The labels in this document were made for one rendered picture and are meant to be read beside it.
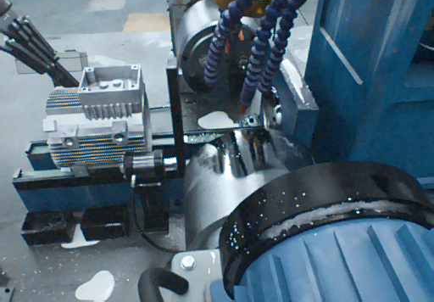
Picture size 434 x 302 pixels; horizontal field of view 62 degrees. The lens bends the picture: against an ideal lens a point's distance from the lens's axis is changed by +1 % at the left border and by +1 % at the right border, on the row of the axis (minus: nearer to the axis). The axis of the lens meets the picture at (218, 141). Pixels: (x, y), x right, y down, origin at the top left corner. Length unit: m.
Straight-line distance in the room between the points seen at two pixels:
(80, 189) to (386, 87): 0.70
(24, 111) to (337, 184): 1.25
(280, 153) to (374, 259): 0.35
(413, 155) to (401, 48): 0.29
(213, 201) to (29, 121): 0.93
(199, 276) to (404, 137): 0.53
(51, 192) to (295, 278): 0.78
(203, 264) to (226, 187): 0.13
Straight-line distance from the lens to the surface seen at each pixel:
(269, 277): 0.26
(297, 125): 0.72
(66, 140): 0.80
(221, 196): 0.53
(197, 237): 0.54
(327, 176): 0.27
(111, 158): 0.83
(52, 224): 0.93
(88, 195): 0.96
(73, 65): 1.08
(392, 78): 0.69
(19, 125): 1.35
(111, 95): 0.77
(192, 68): 1.02
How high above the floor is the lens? 1.55
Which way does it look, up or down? 42 degrees down
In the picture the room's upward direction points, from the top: straight up
